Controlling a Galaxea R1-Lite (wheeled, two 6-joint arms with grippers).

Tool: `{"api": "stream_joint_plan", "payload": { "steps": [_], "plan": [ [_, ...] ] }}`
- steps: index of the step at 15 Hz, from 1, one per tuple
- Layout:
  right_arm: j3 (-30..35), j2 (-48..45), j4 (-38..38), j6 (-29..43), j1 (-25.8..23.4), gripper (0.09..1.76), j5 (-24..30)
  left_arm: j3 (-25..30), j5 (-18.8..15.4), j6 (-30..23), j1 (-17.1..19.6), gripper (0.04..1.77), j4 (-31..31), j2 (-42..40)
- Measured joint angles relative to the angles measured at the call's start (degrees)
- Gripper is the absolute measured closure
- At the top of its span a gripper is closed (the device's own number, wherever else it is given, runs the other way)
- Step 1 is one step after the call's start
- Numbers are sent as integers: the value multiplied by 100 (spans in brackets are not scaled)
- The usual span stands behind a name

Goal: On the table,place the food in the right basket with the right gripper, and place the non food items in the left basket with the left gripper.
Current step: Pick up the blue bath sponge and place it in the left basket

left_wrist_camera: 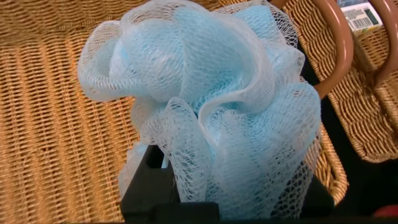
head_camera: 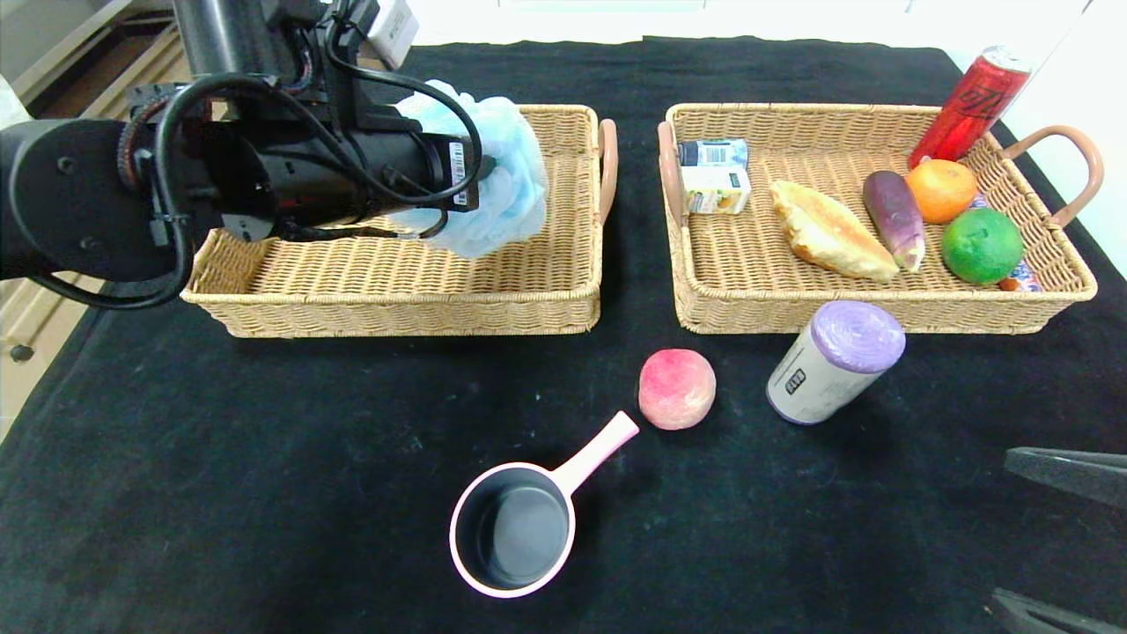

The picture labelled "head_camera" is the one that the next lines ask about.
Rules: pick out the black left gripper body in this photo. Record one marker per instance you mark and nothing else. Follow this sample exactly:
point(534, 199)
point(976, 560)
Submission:
point(460, 173)

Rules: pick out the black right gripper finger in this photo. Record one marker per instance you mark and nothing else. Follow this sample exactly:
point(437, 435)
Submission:
point(1048, 616)
point(1074, 475)

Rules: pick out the light blue mesh bath loofah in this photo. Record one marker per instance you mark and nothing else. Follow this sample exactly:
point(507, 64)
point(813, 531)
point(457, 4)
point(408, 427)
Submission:
point(515, 176)

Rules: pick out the pink saucepan with dark inside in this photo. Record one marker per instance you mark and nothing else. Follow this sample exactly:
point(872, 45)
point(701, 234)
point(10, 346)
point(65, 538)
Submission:
point(599, 445)

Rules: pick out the purple eggplant with green stem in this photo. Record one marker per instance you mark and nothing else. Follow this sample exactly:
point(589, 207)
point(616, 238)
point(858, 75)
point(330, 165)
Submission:
point(894, 216)

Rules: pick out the golden striped croissant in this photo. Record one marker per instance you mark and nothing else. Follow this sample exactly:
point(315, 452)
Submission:
point(832, 233)

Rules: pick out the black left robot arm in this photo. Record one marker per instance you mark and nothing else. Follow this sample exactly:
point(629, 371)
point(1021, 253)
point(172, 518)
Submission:
point(70, 194)

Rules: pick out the colourful snack packet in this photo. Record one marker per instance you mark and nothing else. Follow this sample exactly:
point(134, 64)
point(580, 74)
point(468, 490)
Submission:
point(1021, 281)

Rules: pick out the green round citrus fruit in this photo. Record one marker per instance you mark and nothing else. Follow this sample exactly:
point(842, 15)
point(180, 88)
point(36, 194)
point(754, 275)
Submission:
point(982, 246)

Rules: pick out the dark blue drink carton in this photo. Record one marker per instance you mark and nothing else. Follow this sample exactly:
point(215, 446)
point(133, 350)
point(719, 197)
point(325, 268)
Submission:
point(713, 153)

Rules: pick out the white yellow juice box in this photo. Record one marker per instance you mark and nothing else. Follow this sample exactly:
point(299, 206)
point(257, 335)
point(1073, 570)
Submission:
point(715, 191)

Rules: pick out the purple bag roll grey label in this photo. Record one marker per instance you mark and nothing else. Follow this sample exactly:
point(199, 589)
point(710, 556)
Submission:
point(828, 370)

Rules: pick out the white furniture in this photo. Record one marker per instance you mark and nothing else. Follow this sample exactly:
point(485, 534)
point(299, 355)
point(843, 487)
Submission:
point(704, 22)

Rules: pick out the pink red peach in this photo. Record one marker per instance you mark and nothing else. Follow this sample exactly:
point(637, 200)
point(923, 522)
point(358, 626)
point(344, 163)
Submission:
point(676, 390)

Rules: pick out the orange fruit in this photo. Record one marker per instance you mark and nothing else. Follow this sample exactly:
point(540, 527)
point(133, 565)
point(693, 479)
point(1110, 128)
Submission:
point(944, 191)

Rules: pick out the black table cloth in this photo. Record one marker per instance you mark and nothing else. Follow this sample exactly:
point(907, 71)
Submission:
point(264, 484)

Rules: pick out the red soda can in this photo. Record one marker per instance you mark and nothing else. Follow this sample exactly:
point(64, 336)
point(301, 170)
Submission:
point(968, 106)

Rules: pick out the white hanging cloth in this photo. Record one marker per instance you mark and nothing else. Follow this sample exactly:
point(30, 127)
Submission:
point(7, 101)

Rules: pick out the wooden rack on castors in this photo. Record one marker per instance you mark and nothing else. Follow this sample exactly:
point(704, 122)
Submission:
point(26, 326)

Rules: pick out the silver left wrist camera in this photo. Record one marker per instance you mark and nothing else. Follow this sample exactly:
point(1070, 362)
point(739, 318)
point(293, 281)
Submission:
point(394, 31)

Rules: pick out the grey metal shelf frame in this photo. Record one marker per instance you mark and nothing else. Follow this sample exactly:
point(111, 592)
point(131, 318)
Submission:
point(79, 44)

